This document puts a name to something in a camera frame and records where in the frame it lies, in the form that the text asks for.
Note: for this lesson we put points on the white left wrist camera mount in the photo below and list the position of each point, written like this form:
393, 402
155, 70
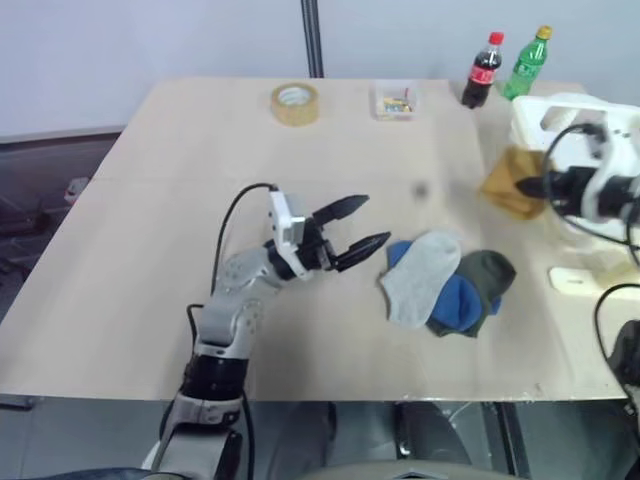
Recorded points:
287, 220

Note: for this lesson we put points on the yellow cloth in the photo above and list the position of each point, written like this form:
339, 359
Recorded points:
505, 175

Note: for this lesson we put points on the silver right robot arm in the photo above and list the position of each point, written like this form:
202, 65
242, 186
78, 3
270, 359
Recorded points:
624, 196

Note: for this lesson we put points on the light grey sock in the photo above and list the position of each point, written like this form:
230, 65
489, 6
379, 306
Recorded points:
420, 280

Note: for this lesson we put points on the black table frame leg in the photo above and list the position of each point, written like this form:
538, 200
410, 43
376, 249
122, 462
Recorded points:
512, 440

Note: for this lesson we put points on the clear plastic box of pins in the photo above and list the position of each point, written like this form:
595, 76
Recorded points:
395, 105

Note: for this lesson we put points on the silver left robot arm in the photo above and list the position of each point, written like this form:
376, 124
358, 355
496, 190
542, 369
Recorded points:
235, 300

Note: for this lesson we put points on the green soda bottle yellow cap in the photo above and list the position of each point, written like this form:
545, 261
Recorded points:
525, 70

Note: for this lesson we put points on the brown packing tape roll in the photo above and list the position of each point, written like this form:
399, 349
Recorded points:
296, 112

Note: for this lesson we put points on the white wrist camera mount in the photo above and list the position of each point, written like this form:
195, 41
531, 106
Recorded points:
612, 160
287, 220

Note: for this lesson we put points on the cola bottle with red cap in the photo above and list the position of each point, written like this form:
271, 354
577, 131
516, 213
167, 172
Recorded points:
480, 80

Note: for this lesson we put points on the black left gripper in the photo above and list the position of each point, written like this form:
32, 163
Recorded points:
322, 252

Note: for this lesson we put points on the blue sock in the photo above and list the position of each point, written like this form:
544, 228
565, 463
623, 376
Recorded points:
457, 305
397, 252

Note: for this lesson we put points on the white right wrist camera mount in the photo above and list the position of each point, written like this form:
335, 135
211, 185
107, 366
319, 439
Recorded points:
612, 160

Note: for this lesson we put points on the dark equipment beside table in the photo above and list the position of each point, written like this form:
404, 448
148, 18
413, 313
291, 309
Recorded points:
40, 190

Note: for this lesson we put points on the dark green sock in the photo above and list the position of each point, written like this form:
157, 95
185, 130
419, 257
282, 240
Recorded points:
487, 270

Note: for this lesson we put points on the black metal pole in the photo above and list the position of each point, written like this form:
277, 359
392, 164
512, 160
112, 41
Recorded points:
312, 37

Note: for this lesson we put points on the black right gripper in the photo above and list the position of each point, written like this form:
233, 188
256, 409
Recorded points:
570, 187

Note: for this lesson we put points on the white basket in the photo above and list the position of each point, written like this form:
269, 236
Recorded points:
525, 120

